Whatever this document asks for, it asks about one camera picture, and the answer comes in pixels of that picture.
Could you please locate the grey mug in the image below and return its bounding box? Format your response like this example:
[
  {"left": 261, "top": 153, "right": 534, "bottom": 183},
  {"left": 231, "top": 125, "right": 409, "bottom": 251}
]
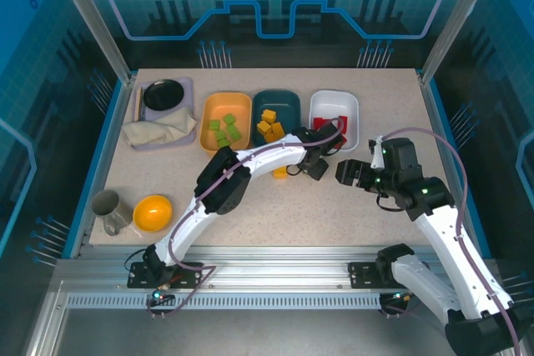
[{"left": 91, "top": 188, "right": 136, "bottom": 237}]

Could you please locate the yellow bowl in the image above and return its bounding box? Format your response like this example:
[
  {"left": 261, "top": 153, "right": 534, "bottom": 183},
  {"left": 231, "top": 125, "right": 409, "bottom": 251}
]
[{"left": 132, "top": 193, "right": 174, "bottom": 233}]

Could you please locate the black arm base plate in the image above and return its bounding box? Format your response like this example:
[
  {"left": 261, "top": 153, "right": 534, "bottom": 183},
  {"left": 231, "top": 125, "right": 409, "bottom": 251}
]
[
  {"left": 127, "top": 262, "right": 204, "bottom": 289},
  {"left": 348, "top": 262, "right": 426, "bottom": 289}
]

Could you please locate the aluminium frame post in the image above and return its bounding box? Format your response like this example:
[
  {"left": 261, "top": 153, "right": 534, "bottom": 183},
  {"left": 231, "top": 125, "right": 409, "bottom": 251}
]
[
  {"left": 45, "top": 0, "right": 137, "bottom": 84},
  {"left": 420, "top": 0, "right": 490, "bottom": 84}
]

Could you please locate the beige cloth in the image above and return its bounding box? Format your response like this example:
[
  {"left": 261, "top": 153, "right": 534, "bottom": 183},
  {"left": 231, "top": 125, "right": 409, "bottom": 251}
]
[{"left": 120, "top": 106, "right": 198, "bottom": 149}]

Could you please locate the small controller board with LED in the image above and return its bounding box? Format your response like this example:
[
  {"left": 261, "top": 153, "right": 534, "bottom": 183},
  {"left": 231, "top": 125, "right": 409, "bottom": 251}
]
[
  {"left": 145, "top": 284, "right": 175, "bottom": 306},
  {"left": 381, "top": 291, "right": 414, "bottom": 311}
]

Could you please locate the aluminium side rail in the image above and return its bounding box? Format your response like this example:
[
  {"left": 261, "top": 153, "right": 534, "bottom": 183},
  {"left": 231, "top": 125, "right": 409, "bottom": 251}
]
[
  {"left": 419, "top": 74, "right": 476, "bottom": 259},
  {"left": 68, "top": 74, "right": 139, "bottom": 259}
]

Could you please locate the black plate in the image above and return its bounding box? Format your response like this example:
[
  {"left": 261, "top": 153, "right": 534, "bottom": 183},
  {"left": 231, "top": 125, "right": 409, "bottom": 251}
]
[{"left": 143, "top": 79, "right": 185, "bottom": 112}]

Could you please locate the wide aluminium frame rail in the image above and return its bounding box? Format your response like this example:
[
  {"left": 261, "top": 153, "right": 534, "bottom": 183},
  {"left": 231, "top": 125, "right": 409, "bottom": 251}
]
[{"left": 53, "top": 245, "right": 501, "bottom": 291}]

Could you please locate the lavender tray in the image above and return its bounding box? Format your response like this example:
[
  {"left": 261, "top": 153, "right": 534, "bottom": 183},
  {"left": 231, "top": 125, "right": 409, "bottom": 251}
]
[{"left": 132, "top": 76, "right": 198, "bottom": 150}]

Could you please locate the slotted grey cable duct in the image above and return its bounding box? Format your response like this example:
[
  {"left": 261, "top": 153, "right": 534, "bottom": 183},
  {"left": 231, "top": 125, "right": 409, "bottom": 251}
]
[{"left": 65, "top": 293, "right": 387, "bottom": 311}]

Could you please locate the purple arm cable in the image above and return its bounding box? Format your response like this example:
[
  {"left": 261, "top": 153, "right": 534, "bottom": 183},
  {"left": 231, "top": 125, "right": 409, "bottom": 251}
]
[
  {"left": 145, "top": 116, "right": 348, "bottom": 318},
  {"left": 381, "top": 127, "right": 522, "bottom": 356}
]

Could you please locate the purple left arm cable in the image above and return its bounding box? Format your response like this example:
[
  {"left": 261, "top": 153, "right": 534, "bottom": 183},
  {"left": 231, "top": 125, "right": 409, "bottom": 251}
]
[{"left": 145, "top": 116, "right": 348, "bottom": 318}]

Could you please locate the orange plastic container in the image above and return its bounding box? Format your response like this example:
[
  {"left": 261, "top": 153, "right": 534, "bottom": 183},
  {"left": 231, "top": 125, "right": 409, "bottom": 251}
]
[{"left": 199, "top": 92, "right": 254, "bottom": 153}]

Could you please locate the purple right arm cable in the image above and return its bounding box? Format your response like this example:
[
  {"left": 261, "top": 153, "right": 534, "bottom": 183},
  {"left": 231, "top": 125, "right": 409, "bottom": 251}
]
[{"left": 381, "top": 127, "right": 522, "bottom": 356}]

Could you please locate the white plastic container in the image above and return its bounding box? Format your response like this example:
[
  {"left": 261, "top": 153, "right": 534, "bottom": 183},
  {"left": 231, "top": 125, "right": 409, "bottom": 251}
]
[{"left": 309, "top": 89, "right": 360, "bottom": 153}]

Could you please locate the teal plastic container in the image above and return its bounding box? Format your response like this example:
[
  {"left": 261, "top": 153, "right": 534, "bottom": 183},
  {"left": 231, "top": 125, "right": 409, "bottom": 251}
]
[{"left": 251, "top": 88, "right": 302, "bottom": 145}]

